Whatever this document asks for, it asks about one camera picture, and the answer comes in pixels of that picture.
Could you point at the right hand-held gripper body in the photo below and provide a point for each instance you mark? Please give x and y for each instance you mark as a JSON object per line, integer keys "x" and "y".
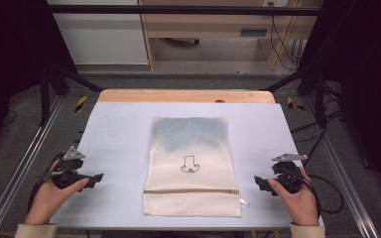
{"x": 287, "y": 175}

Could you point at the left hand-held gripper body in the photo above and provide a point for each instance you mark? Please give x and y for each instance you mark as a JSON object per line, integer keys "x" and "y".
{"x": 67, "y": 172}

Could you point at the cream mesh laundry bag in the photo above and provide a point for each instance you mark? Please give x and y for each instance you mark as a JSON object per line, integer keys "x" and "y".
{"x": 190, "y": 185}

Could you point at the person's right hand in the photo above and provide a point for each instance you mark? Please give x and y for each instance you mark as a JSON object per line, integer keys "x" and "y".
{"x": 299, "y": 205}

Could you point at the person's left hand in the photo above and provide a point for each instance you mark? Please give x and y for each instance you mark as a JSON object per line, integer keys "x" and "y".
{"x": 46, "y": 201}

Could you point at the white table mat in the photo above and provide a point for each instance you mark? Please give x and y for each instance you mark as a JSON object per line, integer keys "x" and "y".
{"x": 119, "y": 132}

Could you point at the yellow clamp left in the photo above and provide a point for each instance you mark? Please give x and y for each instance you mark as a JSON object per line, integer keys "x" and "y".
{"x": 81, "y": 103}

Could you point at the yellow clamp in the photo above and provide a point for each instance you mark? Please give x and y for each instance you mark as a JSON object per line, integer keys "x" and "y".
{"x": 292, "y": 104}
{"x": 81, "y": 103}

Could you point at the yellow clamp right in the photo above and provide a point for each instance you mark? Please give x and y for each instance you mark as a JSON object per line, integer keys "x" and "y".
{"x": 292, "y": 104}

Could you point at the black metal stand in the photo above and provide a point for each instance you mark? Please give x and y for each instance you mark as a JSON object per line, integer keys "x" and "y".
{"x": 320, "y": 99}
{"x": 44, "y": 95}

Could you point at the black curtain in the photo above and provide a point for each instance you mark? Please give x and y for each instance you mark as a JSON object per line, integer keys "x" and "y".
{"x": 367, "y": 66}
{"x": 10, "y": 49}

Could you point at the white cabinet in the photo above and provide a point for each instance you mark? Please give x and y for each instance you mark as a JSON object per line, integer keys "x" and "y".
{"x": 102, "y": 36}

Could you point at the light wooden desk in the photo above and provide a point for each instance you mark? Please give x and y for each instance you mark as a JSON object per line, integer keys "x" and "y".
{"x": 208, "y": 23}

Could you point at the aluminium floor rail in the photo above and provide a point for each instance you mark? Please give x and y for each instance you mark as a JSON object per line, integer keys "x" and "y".
{"x": 347, "y": 185}
{"x": 23, "y": 158}

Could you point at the black horizontal frame bar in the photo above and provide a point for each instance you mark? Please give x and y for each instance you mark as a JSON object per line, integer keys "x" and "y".
{"x": 178, "y": 10}

